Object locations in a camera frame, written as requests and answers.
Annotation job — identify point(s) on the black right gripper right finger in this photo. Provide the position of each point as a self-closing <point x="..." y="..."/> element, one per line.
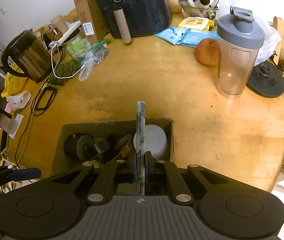
<point x="165" y="177"/>

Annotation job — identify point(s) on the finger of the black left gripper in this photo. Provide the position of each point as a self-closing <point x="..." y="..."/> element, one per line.
<point x="9" y="174"/>

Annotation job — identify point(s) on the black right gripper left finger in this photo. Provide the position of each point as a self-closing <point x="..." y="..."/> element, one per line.
<point x="115" y="178"/>

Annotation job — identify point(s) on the black hexagonal socket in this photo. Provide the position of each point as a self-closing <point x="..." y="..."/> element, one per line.
<point x="101" y="146"/>

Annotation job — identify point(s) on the black cylinder grey disc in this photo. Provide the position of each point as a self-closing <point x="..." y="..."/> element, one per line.
<point x="78" y="146"/>

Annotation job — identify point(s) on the white plastic jar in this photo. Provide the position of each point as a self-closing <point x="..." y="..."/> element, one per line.
<point x="155" y="141"/>

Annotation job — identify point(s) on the marbled white pen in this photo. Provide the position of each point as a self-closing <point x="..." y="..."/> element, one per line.
<point x="140" y="146"/>

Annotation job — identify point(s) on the brown cardboard box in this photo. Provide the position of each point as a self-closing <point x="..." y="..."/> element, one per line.
<point x="65" y="156"/>

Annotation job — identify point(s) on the white power adapter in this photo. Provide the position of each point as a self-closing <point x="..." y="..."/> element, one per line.
<point x="18" y="101"/>

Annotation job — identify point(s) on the yellow plastic bag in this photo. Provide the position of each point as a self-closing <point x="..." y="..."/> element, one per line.
<point x="12" y="85"/>

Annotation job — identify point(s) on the black rectangular gasket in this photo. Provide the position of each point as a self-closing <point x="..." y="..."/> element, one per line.
<point x="44" y="100"/>

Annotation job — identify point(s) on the green snack bag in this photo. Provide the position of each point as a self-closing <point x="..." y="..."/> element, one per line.
<point x="65" y="71"/>

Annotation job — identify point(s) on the steel electric kettle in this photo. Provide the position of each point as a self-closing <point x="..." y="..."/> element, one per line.
<point x="25" y="56"/>

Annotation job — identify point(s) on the clear plastic bag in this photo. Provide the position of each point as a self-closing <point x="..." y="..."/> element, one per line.
<point x="93" y="57"/>

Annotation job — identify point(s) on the black kettle base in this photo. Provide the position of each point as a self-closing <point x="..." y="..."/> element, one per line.
<point x="266" y="80"/>

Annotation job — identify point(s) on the orange round fruit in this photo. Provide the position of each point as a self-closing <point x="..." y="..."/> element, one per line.
<point x="207" y="52"/>

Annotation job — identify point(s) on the green label jar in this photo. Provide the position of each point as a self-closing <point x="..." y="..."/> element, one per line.
<point x="76" y="44"/>

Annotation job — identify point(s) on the blue wet wipes pack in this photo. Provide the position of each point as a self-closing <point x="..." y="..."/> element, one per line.
<point x="173" y="35"/>

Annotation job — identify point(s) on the tall brown cardboard carton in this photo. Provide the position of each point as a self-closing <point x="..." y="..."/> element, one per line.
<point x="93" y="22"/>

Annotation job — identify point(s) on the clear shaker bottle grey lid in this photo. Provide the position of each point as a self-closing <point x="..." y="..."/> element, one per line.
<point x="240" y="38"/>

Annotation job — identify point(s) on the yellow wet wipes pack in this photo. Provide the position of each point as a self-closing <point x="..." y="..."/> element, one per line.
<point x="197" y="23"/>

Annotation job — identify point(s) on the dark blue air fryer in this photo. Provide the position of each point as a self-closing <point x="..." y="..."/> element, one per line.
<point x="134" y="18"/>

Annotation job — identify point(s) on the clear bin with clutter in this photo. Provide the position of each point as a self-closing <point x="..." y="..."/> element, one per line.
<point x="200" y="8"/>

